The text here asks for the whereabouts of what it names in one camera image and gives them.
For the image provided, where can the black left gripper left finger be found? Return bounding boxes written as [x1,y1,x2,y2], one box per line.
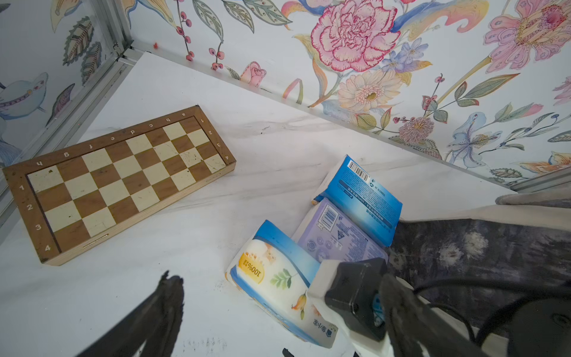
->
[80,272,184,356]

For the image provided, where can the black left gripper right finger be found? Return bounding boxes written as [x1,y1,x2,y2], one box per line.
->
[379,273,486,356]

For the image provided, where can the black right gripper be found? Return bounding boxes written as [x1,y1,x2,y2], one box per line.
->
[506,297,570,357]

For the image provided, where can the beige canvas tote bag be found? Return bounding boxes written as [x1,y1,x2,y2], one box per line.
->
[386,187,571,340]

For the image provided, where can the purple tissue pack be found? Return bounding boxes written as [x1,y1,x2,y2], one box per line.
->
[291,199,389,262]

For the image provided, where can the blue white tissue pack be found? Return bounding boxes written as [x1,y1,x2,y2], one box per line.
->
[225,220,338,349]

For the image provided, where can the wooden chessboard box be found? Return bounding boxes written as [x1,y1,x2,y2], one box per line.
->
[3,106,236,266]

